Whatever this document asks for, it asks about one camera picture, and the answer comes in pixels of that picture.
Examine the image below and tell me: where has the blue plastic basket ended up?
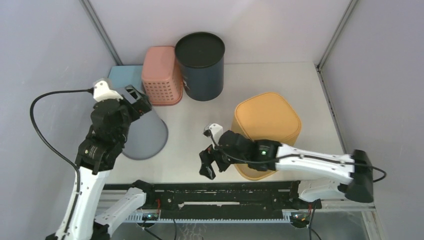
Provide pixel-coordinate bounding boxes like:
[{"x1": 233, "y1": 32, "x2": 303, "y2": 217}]
[{"x1": 108, "y1": 65, "x2": 143, "y2": 92}]

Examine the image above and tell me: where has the pink plastic basket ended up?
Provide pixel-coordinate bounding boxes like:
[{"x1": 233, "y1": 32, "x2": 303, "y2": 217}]
[{"x1": 141, "y1": 46, "x2": 183, "y2": 106}]

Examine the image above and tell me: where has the grey bin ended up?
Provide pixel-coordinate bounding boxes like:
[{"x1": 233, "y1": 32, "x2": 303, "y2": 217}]
[{"x1": 122, "y1": 109, "x2": 169, "y2": 161}]

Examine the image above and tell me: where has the yellow perforated bin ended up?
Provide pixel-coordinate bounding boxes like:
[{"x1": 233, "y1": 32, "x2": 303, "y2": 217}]
[{"x1": 230, "y1": 92, "x2": 303, "y2": 182}]

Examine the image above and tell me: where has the dark blue cylindrical bin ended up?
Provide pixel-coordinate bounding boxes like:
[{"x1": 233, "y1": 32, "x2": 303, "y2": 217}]
[{"x1": 174, "y1": 32, "x2": 226, "y2": 102}]

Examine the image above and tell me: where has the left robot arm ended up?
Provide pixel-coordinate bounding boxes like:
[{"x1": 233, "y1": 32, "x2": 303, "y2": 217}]
[{"x1": 46, "y1": 85, "x2": 157, "y2": 240}]

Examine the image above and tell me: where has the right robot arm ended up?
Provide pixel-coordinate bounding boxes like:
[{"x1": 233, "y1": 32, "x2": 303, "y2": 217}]
[{"x1": 199, "y1": 129, "x2": 374, "y2": 208}]

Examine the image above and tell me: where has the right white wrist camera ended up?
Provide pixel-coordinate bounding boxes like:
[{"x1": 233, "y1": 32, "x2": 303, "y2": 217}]
[{"x1": 203, "y1": 123, "x2": 224, "y2": 149}]

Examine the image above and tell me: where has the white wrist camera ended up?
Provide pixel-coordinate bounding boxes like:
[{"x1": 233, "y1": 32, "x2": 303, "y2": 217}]
[
  {"x1": 203, "y1": 123, "x2": 224, "y2": 149},
  {"x1": 92, "y1": 77, "x2": 123, "y2": 102}
]

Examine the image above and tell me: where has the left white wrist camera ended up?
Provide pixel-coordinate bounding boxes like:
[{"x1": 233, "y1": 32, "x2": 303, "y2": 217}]
[{"x1": 92, "y1": 77, "x2": 123, "y2": 102}]

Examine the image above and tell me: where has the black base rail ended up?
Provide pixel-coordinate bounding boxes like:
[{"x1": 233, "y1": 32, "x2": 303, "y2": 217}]
[{"x1": 142, "y1": 181, "x2": 322, "y2": 216}]

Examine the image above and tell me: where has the white slotted cable duct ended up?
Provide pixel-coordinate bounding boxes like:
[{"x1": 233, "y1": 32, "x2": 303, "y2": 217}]
[{"x1": 124, "y1": 211, "x2": 292, "y2": 224}]

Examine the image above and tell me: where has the aluminium frame rail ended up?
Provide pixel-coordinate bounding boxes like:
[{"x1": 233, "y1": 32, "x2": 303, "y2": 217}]
[{"x1": 317, "y1": 199, "x2": 376, "y2": 212}]

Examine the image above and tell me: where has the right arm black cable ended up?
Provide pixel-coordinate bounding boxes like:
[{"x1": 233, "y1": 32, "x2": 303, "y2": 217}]
[{"x1": 206, "y1": 129, "x2": 388, "y2": 184}]

